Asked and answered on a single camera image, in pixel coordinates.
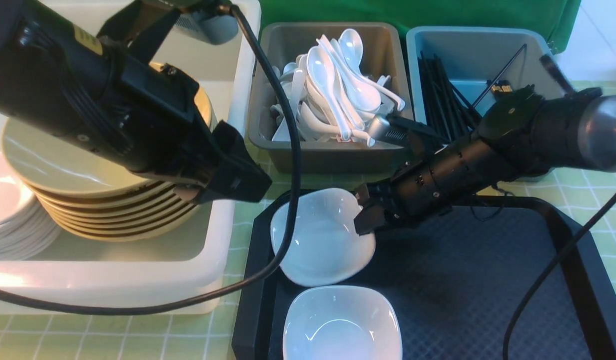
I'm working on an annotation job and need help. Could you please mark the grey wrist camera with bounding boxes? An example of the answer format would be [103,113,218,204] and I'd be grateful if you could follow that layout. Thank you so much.
[174,9,239,46]
[366,114,406,146]

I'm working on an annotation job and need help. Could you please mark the black left camera cable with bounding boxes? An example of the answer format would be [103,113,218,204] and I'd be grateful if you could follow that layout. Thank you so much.
[0,2,302,317]

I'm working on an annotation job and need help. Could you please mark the blue-grey plastic chopstick bin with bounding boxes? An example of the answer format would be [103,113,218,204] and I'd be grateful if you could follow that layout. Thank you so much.
[406,26,565,125]

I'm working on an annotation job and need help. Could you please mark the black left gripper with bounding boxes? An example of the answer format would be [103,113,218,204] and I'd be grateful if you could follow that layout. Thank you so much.
[95,0,272,205]

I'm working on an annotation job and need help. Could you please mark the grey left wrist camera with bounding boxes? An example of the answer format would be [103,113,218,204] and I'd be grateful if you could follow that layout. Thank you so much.
[174,9,239,46]

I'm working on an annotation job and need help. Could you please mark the large white plastic tub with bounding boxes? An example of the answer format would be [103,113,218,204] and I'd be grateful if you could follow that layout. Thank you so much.
[0,5,260,315]

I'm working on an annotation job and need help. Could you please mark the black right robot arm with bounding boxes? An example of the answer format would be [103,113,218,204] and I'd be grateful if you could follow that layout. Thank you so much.
[354,55,616,235]

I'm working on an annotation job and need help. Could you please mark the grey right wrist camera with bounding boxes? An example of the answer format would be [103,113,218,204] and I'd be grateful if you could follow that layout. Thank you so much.
[366,114,406,146]

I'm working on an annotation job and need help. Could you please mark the black plastic serving tray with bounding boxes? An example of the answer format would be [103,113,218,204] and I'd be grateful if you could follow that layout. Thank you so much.
[231,196,616,360]

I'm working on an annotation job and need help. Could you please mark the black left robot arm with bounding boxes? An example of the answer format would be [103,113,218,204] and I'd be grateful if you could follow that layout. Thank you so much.
[0,0,272,204]

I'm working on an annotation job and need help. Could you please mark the green checkered tablecloth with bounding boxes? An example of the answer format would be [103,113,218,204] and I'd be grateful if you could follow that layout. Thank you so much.
[0,144,616,360]

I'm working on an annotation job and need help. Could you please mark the stack of beige noodle bowls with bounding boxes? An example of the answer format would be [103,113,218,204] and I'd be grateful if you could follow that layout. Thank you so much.
[1,62,218,243]

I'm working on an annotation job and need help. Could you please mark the black right camera cable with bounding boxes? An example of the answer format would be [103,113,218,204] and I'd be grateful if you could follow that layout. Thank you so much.
[502,180,616,360]

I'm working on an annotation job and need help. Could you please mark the pile of black chopsticks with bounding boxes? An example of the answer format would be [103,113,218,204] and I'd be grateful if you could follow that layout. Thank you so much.
[418,44,527,143]

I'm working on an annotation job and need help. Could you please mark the green cloth backdrop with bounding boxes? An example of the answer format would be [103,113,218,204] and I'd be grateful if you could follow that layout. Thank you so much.
[260,0,581,54]

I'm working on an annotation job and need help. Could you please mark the pile of white soup spoons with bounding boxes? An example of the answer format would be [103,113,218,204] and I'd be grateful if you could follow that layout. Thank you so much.
[273,28,406,148]

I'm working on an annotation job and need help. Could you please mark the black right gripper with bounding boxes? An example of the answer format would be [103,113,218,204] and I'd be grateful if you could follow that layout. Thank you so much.
[354,131,520,236]

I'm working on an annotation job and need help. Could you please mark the stack of white plates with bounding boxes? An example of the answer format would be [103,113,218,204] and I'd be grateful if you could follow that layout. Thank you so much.
[0,153,61,261]

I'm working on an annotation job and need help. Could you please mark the black camera cable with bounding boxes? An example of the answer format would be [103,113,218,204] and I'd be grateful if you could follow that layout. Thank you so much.
[0,2,302,317]
[502,180,616,360]

